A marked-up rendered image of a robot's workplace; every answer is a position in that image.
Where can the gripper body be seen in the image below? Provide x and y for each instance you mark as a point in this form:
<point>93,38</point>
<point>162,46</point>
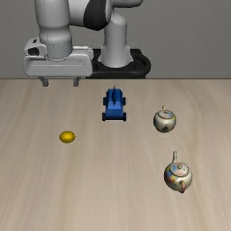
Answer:
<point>57,65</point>

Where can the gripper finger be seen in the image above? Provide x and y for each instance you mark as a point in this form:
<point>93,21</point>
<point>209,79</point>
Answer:
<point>77,81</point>
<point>44,81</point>

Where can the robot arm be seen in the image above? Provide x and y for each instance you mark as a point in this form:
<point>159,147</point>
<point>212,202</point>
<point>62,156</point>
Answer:
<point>115,42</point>

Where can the yellow lemon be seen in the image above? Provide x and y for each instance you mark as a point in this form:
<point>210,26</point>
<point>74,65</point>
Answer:
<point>67,136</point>

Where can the blue toy car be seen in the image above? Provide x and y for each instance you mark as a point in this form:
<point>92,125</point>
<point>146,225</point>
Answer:
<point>114,106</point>

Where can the small cream teapot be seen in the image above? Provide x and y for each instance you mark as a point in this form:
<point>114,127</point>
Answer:
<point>164,120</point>

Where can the large painted cream teapot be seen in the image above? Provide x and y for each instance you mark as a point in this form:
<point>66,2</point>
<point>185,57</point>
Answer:
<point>178,176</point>

